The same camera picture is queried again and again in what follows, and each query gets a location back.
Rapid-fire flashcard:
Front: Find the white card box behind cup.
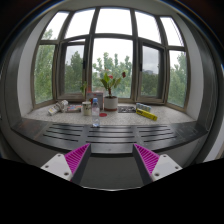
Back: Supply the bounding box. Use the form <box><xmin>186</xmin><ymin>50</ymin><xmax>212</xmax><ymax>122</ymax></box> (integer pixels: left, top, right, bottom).
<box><xmin>86</xmin><ymin>92</ymin><xmax>103</xmax><ymax>109</ymax></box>

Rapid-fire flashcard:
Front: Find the white pot with red-flowered plant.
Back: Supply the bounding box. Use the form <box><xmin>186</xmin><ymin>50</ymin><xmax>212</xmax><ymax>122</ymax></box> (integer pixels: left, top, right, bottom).
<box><xmin>100</xmin><ymin>72</ymin><xmax>126</xmax><ymax>112</ymax></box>

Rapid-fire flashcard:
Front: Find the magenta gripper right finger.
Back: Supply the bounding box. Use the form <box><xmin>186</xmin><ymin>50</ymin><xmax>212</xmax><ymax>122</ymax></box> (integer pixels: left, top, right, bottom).
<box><xmin>133</xmin><ymin>144</ymin><xmax>182</xmax><ymax>185</ymax></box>

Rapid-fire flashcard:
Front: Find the light blue small box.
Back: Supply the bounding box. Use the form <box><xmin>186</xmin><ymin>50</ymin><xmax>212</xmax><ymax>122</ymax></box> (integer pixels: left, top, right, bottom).
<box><xmin>136</xmin><ymin>103</ymin><xmax>151</xmax><ymax>112</ymax></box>

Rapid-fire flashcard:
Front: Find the yellow rectangular box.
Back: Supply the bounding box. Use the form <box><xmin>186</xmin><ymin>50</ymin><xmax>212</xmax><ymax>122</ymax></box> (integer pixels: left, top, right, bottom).
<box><xmin>136</xmin><ymin>108</ymin><xmax>157</xmax><ymax>121</ymax></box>

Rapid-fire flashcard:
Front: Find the bay window frame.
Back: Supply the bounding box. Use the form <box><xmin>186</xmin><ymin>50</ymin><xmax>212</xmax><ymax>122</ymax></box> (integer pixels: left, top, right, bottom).
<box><xmin>31</xmin><ymin>6</ymin><xmax>190</xmax><ymax>111</ymax></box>

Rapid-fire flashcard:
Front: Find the clear plastic water bottle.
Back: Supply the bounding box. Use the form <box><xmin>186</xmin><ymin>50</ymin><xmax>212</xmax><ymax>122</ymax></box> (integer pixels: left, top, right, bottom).
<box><xmin>92</xmin><ymin>98</ymin><xmax>100</xmax><ymax>127</ymax></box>

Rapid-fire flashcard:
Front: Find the dark slatted radiator cover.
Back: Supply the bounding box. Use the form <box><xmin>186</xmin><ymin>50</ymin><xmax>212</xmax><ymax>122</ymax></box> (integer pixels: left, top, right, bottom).
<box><xmin>12</xmin><ymin>118</ymin><xmax>207</xmax><ymax>155</ymax></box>

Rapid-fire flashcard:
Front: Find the flat colourful book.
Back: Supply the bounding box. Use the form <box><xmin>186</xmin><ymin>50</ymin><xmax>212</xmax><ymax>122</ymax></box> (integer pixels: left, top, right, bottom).
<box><xmin>66</xmin><ymin>105</ymin><xmax>82</xmax><ymax>113</ymax></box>

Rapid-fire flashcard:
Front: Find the white paper cup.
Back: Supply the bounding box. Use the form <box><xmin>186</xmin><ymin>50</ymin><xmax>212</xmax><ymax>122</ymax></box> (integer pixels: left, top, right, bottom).
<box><xmin>82</xmin><ymin>101</ymin><xmax>91</xmax><ymax>116</ymax></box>

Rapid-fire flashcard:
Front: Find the red bottle cap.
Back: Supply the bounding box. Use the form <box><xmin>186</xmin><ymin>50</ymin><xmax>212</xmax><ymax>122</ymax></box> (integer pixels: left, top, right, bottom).
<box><xmin>99</xmin><ymin>113</ymin><xmax>107</xmax><ymax>117</ymax></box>

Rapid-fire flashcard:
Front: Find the dark printed booklet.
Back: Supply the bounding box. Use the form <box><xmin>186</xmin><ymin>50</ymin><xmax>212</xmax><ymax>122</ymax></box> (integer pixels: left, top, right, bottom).
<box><xmin>118</xmin><ymin>106</ymin><xmax>136</xmax><ymax>113</ymax></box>

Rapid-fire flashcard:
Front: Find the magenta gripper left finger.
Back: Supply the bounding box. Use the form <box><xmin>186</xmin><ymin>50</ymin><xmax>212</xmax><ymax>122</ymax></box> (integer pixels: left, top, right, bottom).
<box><xmin>42</xmin><ymin>144</ymin><xmax>91</xmax><ymax>185</ymax></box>

